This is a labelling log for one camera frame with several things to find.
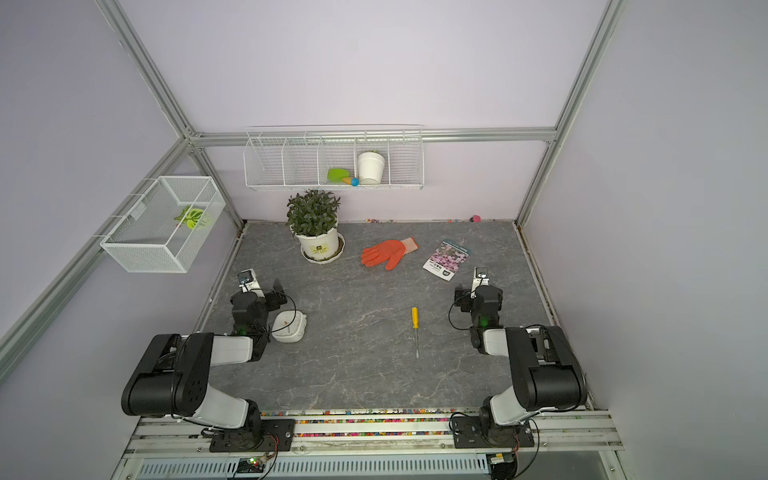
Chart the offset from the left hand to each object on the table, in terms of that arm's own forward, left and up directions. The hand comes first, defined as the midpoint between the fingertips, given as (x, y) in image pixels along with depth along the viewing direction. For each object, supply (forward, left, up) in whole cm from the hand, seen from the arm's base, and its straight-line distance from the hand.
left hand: (264, 284), depth 92 cm
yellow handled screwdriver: (-13, -46, -8) cm, 48 cm away
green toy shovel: (+33, -23, +15) cm, 43 cm away
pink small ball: (+33, -77, -10) cm, 84 cm away
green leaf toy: (+9, +15, +21) cm, 27 cm away
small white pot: (+26, -35, +22) cm, 49 cm away
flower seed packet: (+11, -60, -9) cm, 62 cm away
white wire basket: (+8, +23, +17) cm, 30 cm away
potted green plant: (+19, -15, +10) cm, 26 cm away
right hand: (-3, -66, -3) cm, 67 cm away
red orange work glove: (+16, -40, -7) cm, 43 cm away
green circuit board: (-45, -2, -10) cm, 46 cm away
